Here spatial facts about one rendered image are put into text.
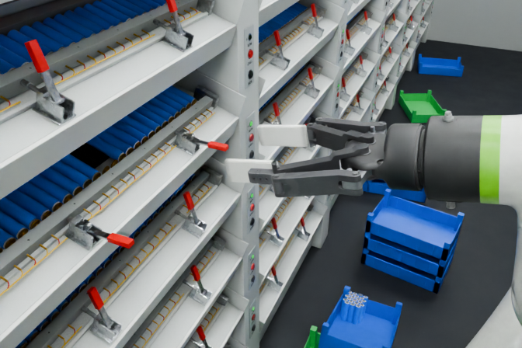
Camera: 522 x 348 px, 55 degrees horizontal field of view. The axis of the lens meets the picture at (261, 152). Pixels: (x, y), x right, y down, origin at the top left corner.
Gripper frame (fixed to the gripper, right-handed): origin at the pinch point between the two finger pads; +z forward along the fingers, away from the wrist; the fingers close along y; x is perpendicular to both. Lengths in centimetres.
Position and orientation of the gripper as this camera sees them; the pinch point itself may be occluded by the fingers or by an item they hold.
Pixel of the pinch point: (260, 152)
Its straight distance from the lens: 64.3
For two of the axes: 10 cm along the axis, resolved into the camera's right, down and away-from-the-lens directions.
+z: -8.9, -0.3, 4.5
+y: 4.1, -4.7, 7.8
